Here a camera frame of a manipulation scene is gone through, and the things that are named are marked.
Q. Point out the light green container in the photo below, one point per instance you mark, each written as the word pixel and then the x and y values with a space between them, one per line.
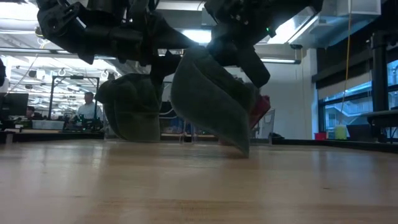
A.
pixel 340 132

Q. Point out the black side desk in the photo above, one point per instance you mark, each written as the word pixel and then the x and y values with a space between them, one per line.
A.
pixel 382 118

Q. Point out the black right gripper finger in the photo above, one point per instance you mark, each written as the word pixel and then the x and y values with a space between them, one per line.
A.
pixel 255 68
pixel 225 54

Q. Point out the black background frame rig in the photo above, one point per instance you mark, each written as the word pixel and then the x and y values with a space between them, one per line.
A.
pixel 51 96

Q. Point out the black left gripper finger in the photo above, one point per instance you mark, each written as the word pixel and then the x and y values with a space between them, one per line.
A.
pixel 164 67
pixel 174 34

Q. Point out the ceiling light strip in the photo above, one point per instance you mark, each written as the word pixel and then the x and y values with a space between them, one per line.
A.
pixel 280 61

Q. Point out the maroon baseball cap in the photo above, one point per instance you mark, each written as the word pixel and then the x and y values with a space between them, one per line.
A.
pixel 261 109

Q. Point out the black upright pole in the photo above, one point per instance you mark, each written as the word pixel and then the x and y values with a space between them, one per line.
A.
pixel 380 71

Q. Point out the black monitor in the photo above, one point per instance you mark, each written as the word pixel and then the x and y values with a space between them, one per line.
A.
pixel 14 104

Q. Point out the person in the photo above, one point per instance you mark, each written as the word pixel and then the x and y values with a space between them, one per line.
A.
pixel 32 112
pixel 88 109

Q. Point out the clear plastic bin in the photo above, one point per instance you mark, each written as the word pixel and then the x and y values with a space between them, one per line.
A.
pixel 269 126

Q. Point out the grey storage box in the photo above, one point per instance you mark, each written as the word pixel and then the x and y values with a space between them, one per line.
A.
pixel 48 124

